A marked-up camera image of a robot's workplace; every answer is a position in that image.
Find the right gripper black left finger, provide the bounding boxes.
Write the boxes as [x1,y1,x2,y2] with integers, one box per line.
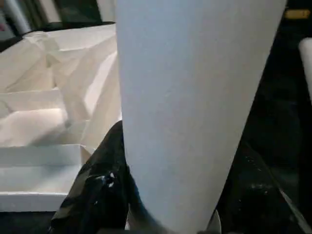
[47,119,148,234]

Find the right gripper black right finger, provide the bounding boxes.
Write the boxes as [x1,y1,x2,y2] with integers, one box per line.
[216,141,310,234]

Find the white plastic table leg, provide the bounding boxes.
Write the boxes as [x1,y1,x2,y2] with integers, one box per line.
[114,0,289,234]
[298,38,312,103]

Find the white plastic table top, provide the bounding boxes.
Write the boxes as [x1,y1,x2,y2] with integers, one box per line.
[0,23,124,213]

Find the black mat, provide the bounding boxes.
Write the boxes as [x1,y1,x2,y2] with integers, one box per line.
[0,20,312,234]

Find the small yellow label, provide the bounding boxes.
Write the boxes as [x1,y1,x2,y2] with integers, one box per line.
[284,9,310,19]

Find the white glass-door cabinet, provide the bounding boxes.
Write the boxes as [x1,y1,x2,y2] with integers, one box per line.
[34,0,116,25]

